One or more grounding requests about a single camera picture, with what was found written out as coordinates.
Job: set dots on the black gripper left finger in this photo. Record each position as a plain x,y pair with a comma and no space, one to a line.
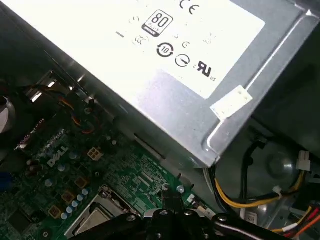
155,227

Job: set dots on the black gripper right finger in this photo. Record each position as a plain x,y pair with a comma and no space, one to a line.
195,227

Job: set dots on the CPU socket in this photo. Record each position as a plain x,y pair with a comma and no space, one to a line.
117,201

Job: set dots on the green motherboard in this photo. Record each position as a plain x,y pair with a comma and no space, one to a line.
130,170

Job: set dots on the metal socket cover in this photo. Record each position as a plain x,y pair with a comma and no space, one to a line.
82,215

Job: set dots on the white four-pin board connector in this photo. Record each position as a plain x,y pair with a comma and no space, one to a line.
95,153

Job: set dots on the black PC case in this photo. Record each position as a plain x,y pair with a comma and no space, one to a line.
277,172

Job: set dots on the grey power supply unit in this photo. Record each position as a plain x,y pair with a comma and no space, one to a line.
175,112

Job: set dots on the white plastic plug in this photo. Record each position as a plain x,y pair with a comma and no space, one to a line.
231,102

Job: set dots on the black square chipset chip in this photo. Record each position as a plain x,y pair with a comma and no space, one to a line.
21,220

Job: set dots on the blue VGA port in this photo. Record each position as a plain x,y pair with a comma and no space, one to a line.
5,182

